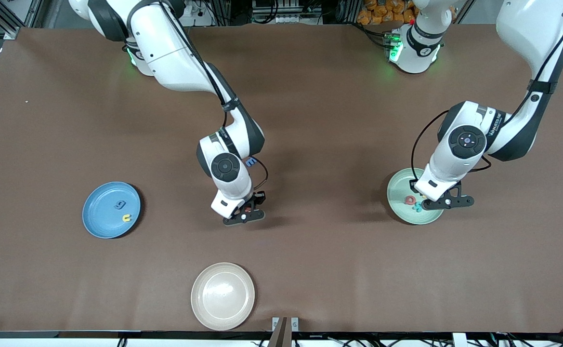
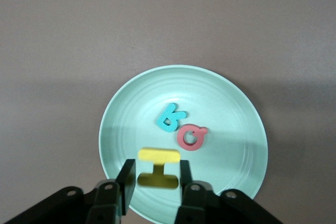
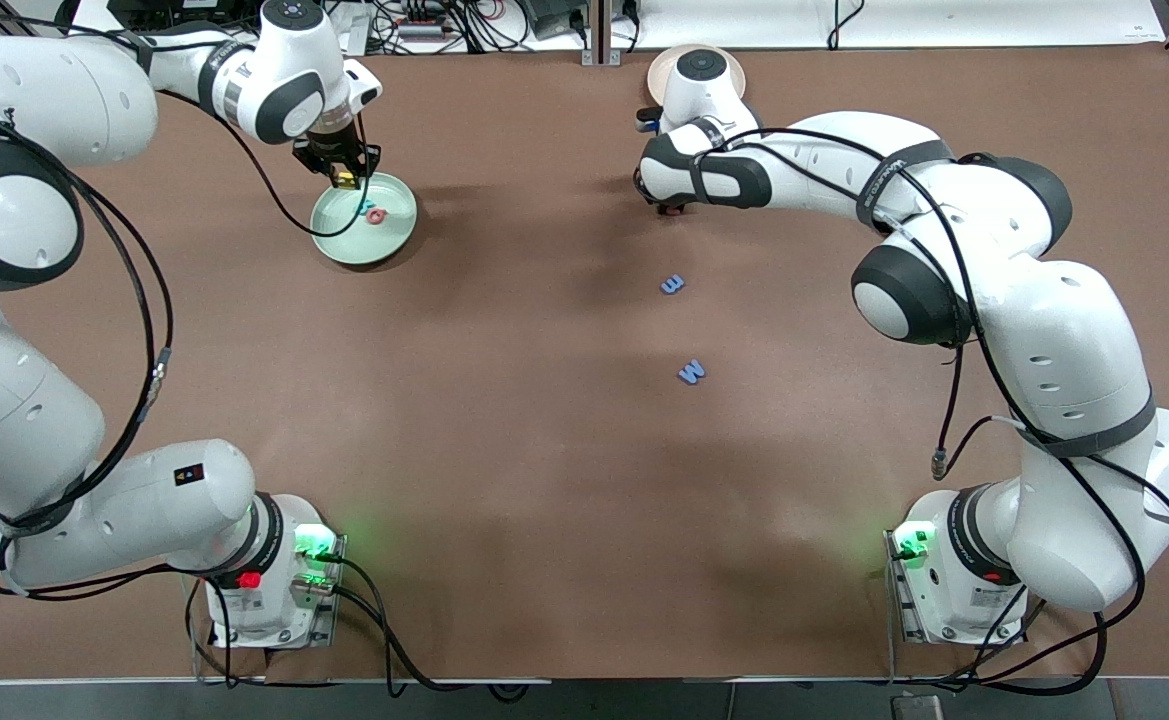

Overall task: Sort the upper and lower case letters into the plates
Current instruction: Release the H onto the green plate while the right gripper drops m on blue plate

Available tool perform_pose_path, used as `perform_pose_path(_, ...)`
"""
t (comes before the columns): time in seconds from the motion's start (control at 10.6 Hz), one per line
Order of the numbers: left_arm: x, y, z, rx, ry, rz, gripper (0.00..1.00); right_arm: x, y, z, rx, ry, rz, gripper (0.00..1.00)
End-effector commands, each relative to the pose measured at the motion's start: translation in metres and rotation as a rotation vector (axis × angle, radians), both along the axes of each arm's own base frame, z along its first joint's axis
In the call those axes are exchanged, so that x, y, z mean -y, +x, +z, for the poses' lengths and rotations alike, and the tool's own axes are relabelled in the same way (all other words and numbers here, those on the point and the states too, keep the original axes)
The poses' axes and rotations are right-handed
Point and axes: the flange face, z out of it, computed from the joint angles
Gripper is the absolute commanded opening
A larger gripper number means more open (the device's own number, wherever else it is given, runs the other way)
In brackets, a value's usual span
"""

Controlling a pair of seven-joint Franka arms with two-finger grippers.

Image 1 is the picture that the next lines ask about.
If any white power strip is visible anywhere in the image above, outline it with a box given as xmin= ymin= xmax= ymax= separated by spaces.
xmin=185 ymin=0 xmax=214 ymax=26

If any dark electronics rack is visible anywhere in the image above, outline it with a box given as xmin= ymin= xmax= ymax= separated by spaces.
xmin=251 ymin=0 xmax=321 ymax=25

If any blue plate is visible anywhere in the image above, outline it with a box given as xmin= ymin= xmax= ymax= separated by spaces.
xmin=82 ymin=181 xmax=142 ymax=240

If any metal mount bracket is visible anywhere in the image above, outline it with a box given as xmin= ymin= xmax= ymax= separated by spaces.
xmin=268 ymin=317 xmax=300 ymax=347

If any pale green plate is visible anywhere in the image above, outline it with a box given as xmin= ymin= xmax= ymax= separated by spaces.
xmin=386 ymin=167 xmax=445 ymax=226

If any orange packets pile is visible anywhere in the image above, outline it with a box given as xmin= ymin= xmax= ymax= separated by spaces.
xmin=357 ymin=0 xmax=419 ymax=26

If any beige plate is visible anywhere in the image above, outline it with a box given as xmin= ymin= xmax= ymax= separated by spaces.
xmin=191 ymin=262 xmax=256 ymax=331

